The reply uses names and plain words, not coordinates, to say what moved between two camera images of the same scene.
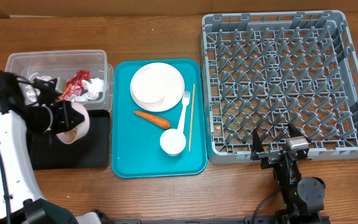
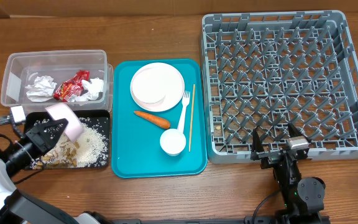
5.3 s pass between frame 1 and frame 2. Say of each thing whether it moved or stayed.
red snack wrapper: stayed
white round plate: stayed
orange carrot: stayed
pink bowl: moved
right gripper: stayed
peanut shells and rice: moved
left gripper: moved
